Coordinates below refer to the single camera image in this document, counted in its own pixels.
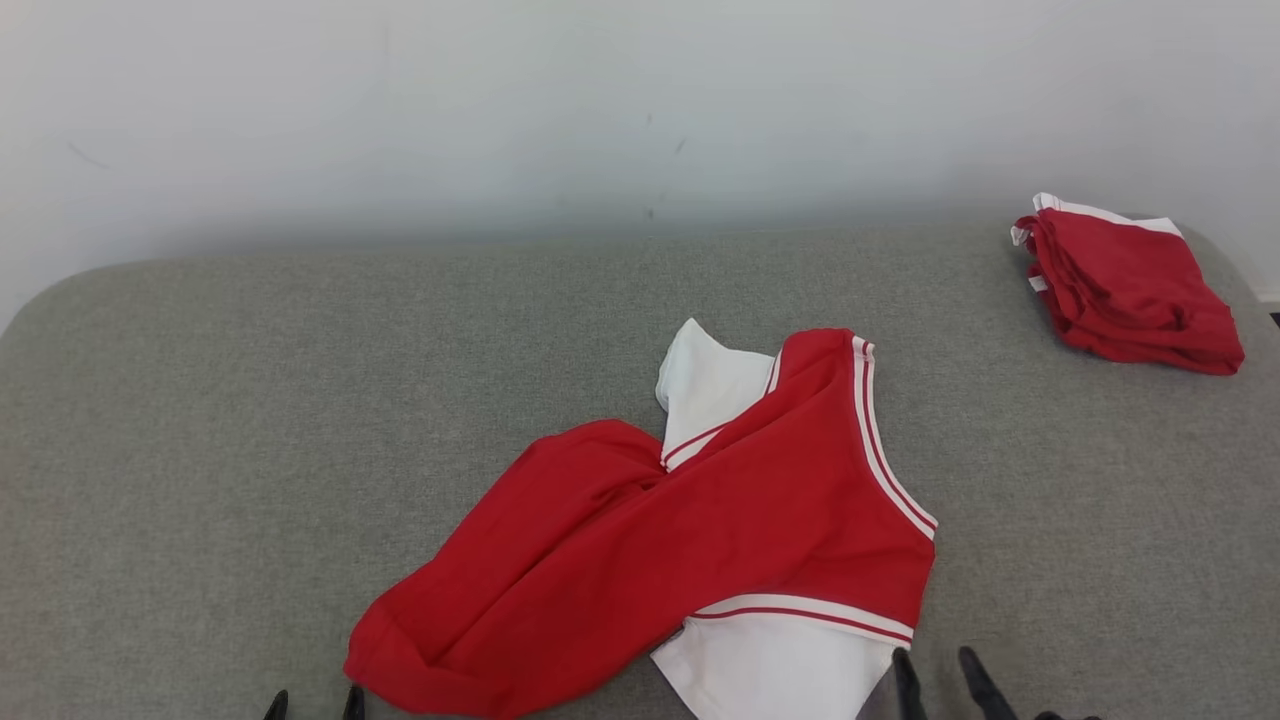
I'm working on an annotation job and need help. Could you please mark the red Bulls 23 shorts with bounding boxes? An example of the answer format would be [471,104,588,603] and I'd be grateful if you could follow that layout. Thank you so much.
[1009,191,1247,377]

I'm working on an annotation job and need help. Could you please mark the red white Bulls jersey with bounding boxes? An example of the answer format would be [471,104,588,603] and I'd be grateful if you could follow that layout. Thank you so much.
[342,317,940,720]

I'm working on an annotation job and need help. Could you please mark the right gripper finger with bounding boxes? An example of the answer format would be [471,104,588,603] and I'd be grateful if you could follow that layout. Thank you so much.
[957,645,1022,720]
[891,646,928,720]

